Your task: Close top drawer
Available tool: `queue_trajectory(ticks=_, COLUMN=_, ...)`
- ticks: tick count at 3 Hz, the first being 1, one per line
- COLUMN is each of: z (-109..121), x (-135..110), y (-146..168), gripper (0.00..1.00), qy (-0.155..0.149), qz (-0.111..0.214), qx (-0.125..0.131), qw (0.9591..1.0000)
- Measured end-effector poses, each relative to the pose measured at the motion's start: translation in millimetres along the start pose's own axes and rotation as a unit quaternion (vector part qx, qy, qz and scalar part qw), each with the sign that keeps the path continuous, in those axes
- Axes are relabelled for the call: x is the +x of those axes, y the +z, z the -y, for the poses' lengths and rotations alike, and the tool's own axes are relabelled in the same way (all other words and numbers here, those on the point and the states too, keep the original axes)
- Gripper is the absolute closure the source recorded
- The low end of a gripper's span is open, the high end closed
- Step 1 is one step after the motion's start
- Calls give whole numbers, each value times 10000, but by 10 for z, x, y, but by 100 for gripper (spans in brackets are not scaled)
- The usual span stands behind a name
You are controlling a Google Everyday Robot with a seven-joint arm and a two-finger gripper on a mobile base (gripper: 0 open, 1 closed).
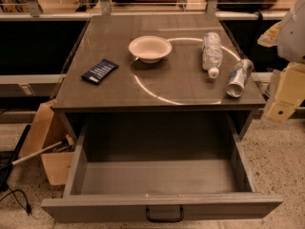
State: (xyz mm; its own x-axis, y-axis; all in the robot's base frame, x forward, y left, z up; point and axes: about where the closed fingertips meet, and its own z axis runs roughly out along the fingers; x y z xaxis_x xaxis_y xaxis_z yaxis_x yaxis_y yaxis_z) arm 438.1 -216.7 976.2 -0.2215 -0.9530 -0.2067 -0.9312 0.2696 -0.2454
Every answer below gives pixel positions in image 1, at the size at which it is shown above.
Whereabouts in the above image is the grey top drawer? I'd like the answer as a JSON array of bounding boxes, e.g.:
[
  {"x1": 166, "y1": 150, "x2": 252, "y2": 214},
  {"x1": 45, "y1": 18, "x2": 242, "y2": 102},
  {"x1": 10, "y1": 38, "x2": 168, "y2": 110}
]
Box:
[{"x1": 42, "y1": 112, "x2": 282, "y2": 223}]

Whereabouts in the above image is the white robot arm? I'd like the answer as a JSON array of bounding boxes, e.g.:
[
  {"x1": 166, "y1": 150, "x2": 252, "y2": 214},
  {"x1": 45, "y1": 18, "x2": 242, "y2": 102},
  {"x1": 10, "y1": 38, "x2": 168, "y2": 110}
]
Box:
[{"x1": 257, "y1": 0, "x2": 305, "y2": 122}]

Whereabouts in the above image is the grey drawer cabinet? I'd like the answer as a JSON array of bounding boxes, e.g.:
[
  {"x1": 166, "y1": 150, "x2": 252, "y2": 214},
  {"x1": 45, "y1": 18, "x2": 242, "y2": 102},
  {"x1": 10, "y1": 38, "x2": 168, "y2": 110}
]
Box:
[{"x1": 53, "y1": 13, "x2": 265, "y2": 135}]

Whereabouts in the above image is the silver drink can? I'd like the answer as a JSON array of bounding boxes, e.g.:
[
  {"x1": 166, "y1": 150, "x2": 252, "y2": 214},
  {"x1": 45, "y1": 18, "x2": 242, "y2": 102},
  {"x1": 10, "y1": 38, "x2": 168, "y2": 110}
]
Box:
[{"x1": 226, "y1": 59, "x2": 254, "y2": 98}]

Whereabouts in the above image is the clear plastic water bottle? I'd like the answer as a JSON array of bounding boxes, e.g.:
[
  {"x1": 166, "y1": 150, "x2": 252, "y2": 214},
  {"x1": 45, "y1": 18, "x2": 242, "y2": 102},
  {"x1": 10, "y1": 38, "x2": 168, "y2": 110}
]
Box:
[{"x1": 202, "y1": 32, "x2": 223, "y2": 79}]

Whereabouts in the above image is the white bowl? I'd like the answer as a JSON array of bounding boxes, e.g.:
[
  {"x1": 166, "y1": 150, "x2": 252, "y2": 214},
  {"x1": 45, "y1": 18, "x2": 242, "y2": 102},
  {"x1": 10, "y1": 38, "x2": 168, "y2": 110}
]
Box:
[{"x1": 129, "y1": 36, "x2": 172, "y2": 64}]

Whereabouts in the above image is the dark blue snack packet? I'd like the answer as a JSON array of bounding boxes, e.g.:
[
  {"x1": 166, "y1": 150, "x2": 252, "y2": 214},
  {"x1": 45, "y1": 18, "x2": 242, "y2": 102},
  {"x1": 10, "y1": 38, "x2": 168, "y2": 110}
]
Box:
[{"x1": 81, "y1": 59, "x2": 118, "y2": 85}]

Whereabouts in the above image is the white and black stick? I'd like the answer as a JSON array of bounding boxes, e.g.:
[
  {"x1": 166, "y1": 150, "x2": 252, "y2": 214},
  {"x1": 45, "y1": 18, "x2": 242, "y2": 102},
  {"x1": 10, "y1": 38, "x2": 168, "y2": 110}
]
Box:
[{"x1": 0, "y1": 138, "x2": 73, "y2": 171}]

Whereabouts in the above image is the cardboard box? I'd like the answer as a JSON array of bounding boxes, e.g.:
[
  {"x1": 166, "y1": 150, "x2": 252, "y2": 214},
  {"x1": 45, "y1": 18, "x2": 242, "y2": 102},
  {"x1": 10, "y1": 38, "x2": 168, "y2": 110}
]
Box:
[{"x1": 19, "y1": 99, "x2": 73, "y2": 185}]

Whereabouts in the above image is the black cable on floor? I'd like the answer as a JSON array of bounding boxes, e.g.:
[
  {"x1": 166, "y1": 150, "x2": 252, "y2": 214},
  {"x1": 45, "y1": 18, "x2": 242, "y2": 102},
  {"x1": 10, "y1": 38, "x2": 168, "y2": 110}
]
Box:
[{"x1": 0, "y1": 181, "x2": 32, "y2": 217}]

